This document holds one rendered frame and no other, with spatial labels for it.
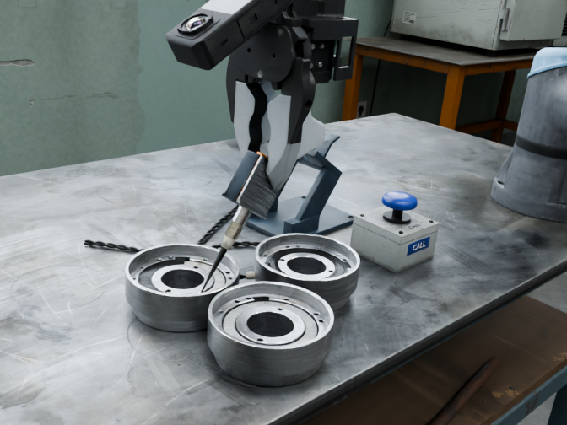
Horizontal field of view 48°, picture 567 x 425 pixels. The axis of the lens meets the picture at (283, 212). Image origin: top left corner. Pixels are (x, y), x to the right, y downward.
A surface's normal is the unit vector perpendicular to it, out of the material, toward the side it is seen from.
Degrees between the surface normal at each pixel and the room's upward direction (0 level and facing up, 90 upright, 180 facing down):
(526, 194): 73
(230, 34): 90
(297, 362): 90
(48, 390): 0
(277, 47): 90
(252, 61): 90
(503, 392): 0
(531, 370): 0
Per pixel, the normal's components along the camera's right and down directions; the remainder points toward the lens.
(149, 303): -0.41, 0.32
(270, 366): 0.04, 0.38
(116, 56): 0.67, 0.33
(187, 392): 0.07, -0.92
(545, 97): -0.91, 0.09
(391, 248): -0.74, 0.20
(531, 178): -0.66, -0.07
